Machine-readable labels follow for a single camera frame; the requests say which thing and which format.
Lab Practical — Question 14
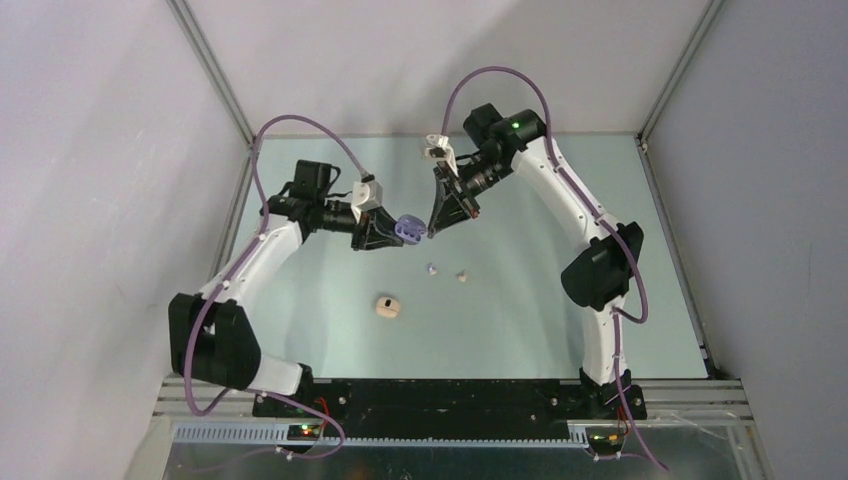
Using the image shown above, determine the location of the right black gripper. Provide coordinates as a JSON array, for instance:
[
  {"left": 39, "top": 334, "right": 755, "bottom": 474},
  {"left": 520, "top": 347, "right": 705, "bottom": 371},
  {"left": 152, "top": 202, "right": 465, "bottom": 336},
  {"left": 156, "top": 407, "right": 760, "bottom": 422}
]
[{"left": 429, "top": 152, "right": 514, "bottom": 235}]

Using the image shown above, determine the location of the purple earbud charging case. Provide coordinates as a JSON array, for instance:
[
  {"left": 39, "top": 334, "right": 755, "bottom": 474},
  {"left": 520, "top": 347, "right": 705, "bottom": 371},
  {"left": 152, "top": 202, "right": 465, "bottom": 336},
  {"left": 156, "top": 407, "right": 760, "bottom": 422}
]
[{"left": 393, "top": 214, "right": 428, "bottom": 245}]

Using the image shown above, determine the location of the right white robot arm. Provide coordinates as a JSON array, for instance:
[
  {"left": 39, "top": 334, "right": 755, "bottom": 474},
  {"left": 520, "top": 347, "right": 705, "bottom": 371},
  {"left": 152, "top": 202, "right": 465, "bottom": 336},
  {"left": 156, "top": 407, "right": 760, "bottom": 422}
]
[{"left": 423, "top": 104, "right": 644, "bottom": 418}]

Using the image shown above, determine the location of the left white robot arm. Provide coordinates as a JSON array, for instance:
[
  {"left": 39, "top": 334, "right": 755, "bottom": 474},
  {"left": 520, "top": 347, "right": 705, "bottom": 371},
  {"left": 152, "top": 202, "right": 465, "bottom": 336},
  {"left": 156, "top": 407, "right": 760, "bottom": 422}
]
[{"left": 168, "top": 160, "right": 404, "bottom": 417}]

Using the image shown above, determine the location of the beige earbud charging case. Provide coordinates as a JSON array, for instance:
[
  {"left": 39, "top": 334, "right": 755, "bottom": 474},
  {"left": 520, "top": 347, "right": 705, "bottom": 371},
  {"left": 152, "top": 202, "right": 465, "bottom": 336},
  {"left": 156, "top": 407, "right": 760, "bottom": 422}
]
[{"left": 375, "top": 296, "right": 401, "bottom": 319}]

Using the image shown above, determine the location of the left controller board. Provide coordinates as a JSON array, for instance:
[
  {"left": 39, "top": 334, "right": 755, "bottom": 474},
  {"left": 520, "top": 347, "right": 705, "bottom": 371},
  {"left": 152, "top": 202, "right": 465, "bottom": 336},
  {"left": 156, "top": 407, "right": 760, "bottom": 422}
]
[{"left": 286, "top": 424, "right": 322, "bottom": 441}]

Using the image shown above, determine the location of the controller board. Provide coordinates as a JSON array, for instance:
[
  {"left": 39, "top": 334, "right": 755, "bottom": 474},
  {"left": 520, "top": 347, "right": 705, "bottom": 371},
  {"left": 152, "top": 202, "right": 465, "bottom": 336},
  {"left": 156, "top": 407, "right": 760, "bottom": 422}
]
[
  {"left": 588, "top": 434, "right": 627, "bottom": 448},
  {"left": 286, "top": 424, "right": 322, "bottom": 441}
]

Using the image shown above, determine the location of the right controller board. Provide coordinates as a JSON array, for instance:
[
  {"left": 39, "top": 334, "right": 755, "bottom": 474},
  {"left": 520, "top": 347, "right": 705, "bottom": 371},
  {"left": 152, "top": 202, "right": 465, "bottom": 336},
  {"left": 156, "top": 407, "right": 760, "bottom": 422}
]
[{"left": 588, "top": 434, "right": 627, "bottom": 448}]

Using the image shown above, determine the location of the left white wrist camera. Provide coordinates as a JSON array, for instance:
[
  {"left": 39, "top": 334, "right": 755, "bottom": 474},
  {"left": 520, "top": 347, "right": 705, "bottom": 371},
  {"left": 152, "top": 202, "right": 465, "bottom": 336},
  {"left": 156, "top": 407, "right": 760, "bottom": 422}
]
[{"left": 350, "top": 174, "right": 383, "bottom": 223}]

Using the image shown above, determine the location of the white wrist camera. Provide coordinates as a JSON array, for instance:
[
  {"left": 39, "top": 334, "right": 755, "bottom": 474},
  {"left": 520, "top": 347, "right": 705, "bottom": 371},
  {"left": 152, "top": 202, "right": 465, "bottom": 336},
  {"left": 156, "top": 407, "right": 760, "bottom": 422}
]
[
  {"left": 422, "top": 134, "right": 459, "bottom": 176},
  {"left": 350, "top": 174, "right": 383, "bottom": 223}
]

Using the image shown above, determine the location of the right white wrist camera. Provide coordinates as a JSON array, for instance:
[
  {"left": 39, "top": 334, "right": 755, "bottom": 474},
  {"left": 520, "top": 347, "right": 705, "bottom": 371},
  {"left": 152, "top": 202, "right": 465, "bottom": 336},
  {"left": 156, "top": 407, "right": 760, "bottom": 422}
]
[{"left": 422, "top": 134, "right": 459, "bottom": 176}]

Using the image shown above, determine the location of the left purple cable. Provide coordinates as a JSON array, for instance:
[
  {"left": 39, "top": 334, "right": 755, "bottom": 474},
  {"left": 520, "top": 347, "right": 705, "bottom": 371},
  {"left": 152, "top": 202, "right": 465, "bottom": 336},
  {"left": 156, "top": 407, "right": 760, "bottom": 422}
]
[{"left": 184, "top": 115, "right": 376, "bottom": 461}]

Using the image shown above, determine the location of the aluminium frame rail front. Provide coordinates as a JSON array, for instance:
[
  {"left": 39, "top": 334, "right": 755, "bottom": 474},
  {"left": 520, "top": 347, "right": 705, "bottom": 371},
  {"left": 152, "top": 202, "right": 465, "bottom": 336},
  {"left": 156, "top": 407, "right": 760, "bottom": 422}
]
[{"left": 153, "top": 378, "right": 754, "bottom": 449}]

